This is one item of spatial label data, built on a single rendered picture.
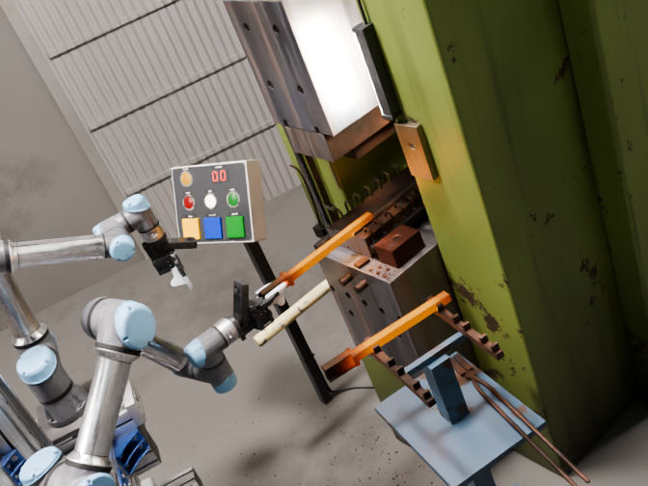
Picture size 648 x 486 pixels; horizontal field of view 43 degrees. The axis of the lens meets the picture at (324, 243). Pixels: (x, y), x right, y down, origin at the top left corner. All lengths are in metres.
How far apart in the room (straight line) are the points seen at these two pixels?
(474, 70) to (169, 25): 2.90
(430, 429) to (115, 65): 3.11
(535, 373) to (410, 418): 0.47
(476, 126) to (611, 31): 0.46
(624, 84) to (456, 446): 1.09
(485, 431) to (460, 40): 1.00
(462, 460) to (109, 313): 0.97
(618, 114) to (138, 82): 3.04
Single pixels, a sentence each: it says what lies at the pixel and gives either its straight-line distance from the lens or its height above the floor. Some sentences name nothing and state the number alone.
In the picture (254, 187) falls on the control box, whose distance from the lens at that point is 2.82.
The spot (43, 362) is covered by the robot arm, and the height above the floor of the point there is 1.04.
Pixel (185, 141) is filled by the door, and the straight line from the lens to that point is 4.95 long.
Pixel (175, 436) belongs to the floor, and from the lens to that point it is 3.79.
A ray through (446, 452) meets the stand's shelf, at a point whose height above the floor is 0.67.
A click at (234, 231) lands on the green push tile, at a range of 2.84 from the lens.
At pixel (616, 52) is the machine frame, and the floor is 1.32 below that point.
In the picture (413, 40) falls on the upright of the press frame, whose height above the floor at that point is 1.60.
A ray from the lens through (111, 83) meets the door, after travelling 4.81.
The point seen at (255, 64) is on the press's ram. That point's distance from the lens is 2.44.
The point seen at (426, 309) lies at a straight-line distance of 2.23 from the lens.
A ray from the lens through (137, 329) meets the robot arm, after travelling 2.12.
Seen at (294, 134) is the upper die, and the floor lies 1.34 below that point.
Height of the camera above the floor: 2.29
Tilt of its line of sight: 30 degrees down
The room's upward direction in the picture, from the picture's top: 23 degrees counter-clockwise
